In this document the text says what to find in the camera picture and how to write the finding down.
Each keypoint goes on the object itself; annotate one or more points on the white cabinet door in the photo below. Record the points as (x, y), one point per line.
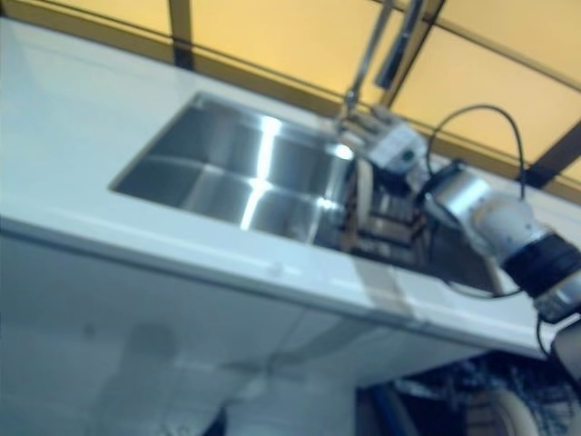
(136, 327)
(363, 354)

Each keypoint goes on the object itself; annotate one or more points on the stainless steel sink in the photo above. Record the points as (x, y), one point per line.
(218, 181)

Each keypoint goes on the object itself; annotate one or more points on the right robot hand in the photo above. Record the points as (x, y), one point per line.
(395, 145)

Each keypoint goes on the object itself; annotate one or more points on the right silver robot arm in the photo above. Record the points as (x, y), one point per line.
(508, 227)

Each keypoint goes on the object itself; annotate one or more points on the open dishwasher door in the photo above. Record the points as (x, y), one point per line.
(386, 409)

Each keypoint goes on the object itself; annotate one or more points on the beige round plate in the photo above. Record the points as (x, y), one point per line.
(513, 413)
(365, 195)

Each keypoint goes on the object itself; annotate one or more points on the black sink dish rack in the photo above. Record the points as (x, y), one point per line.
(390, 227)

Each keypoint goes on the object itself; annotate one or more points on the chrome gooseneck faucet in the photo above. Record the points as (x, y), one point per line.
(363, 59)

